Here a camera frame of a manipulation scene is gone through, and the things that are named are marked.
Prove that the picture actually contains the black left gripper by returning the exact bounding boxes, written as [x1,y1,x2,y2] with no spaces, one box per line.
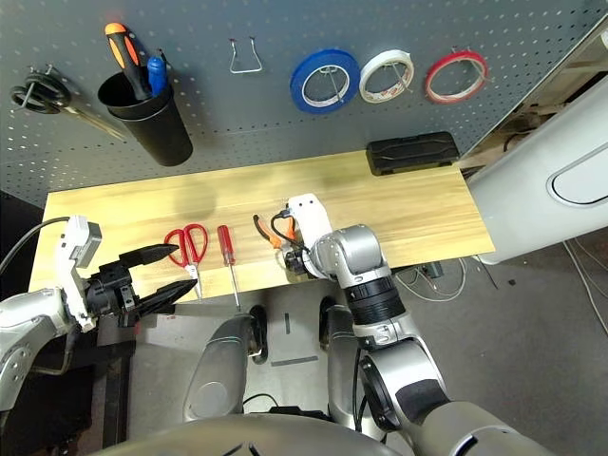
[85,243,199,329]

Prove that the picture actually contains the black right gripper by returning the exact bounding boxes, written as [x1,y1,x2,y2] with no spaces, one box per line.
[282,246,314,279]

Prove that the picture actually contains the orange black needle-nose pliers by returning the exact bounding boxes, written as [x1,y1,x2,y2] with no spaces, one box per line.
[253,214,298,251]

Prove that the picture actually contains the red handled screwdriver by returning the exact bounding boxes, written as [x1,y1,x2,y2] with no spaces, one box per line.
[217,224,242,313]

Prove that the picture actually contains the red tape roll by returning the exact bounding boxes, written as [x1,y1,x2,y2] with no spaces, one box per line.
[424,48,489,105]

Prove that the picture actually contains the grey metal pegboard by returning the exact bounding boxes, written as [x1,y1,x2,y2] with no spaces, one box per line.
[0,0,608,208]

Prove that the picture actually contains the long black floor tape strip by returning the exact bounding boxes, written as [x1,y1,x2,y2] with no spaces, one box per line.
[270,354,318,367]

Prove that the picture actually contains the silver right robot leg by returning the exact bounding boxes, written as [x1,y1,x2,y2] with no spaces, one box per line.
[319,296,367,428]

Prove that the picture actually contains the silver robot leg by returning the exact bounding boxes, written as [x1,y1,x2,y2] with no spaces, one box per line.
[319,296,367,428]
[182,305,269,424]

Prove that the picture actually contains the black table leg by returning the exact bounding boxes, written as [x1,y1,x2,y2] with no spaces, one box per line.
[92,327,139,447]

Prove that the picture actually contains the silver left robot leg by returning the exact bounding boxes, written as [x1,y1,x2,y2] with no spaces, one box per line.
[182,305,269,424]

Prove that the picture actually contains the black plastic cup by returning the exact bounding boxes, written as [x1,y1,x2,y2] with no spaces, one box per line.
[97,71,194,167]

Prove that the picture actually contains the black plastic tool case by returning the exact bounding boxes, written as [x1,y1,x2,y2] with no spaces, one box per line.
[366,131,461,177]

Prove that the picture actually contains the blue tape roll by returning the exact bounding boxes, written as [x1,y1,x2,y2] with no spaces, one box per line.
[290,47,361,114]

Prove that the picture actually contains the grey robot torso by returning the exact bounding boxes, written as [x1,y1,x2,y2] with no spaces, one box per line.
[89,412,395,456]

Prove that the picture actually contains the white tape roll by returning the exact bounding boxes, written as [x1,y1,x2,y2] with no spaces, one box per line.
[358,48,415,105]

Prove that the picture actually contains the large white rounded housing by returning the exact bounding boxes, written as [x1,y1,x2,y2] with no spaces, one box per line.
[467,85,608,265]

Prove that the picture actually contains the red handled scissors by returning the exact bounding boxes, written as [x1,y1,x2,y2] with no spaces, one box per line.
[164,223,209,300]

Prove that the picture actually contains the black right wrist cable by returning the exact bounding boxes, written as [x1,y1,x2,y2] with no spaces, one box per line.
[270,208,310,253]

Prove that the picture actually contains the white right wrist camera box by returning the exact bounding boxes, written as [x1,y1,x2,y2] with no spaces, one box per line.
[286,193,333,248]

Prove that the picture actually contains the black right shoulder cable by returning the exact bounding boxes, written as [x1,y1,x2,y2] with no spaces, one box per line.
[353,351,370,433]

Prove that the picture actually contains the white floor cable loop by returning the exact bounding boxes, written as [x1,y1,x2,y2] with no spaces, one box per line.
[393,258,476,303]

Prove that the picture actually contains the metal wire pliers holder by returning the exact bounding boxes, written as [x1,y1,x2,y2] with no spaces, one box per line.
[229,37,263,75]

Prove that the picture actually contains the blue handled tool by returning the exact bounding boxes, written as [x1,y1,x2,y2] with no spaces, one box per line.
[146,47,169,98]

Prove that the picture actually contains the black handled scissors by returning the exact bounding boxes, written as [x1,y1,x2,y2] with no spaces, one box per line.
[9,64,127,142]

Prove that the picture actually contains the orange black handled screwdriver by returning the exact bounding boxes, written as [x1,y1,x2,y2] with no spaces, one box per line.
[104,22,153,101]

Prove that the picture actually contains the grey floor cable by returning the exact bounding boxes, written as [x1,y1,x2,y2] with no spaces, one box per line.
[562,239,608,333]

